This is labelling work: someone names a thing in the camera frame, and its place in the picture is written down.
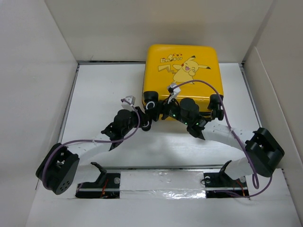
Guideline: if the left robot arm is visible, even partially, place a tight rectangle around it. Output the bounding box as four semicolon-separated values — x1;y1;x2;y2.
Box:
36;104;159;195

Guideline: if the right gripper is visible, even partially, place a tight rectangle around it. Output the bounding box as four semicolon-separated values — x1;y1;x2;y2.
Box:
145;95;190;126

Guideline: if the metal base rail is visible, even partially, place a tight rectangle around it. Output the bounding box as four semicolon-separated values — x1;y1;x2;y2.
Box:
75;169;249;200

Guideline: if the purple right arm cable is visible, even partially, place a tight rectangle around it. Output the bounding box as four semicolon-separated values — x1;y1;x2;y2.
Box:
169;79;273;198

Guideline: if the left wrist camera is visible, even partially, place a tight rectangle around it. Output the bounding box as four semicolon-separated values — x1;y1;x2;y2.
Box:
121;96;135;112

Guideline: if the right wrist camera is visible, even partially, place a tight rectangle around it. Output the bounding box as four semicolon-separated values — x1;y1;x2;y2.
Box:
167;83;181;100

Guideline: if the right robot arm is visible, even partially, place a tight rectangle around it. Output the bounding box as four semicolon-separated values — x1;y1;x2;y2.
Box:
157;98;285;186

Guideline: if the yellow hard-shell suitcase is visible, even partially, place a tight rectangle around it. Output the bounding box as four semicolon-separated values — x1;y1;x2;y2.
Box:
142;44;224;121

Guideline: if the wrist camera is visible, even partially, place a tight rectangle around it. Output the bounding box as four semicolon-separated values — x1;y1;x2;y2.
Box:
167;83;181;100
121;96;135;112

